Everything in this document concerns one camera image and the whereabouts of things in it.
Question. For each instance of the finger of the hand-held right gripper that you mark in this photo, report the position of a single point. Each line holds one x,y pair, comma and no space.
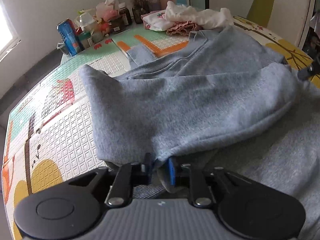
311,68

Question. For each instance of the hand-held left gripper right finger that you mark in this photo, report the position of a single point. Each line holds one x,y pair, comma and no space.
172,172

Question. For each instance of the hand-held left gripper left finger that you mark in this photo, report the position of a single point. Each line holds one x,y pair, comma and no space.
149,167

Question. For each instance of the grey sweatshirt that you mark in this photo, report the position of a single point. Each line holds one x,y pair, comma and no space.
187,105

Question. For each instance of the green chair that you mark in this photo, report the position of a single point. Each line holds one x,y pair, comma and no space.
261,7

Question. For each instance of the printed foam play mat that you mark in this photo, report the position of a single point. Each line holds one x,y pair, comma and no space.
62,130

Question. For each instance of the white floral baby garment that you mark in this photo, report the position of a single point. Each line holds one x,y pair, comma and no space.
205,16

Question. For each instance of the pink ruffled garment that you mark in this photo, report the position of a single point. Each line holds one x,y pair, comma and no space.
182,28

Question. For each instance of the green lid jar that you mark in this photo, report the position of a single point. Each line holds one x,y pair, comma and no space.
85,41

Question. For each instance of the dark glass jar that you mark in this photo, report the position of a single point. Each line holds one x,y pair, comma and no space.
117,26

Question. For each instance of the small red toy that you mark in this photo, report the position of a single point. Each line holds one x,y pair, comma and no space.
104,29

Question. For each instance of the clear glass cup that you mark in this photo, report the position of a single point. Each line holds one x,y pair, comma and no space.
62,48

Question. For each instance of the grey fabric playpen fence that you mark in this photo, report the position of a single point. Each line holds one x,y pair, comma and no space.
27,77

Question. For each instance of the blue drink can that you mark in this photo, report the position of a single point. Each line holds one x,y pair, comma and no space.
70,36

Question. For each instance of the brown glass bottle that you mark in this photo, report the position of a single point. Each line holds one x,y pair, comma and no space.
125,15

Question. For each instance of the clear baby bottle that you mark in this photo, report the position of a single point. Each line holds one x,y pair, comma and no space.
90,23

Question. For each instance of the dark printed bag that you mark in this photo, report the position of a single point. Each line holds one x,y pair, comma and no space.
141,10

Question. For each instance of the tissue pack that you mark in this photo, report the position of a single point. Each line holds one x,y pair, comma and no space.
107,3

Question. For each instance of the window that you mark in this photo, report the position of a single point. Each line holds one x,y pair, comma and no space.
6,30

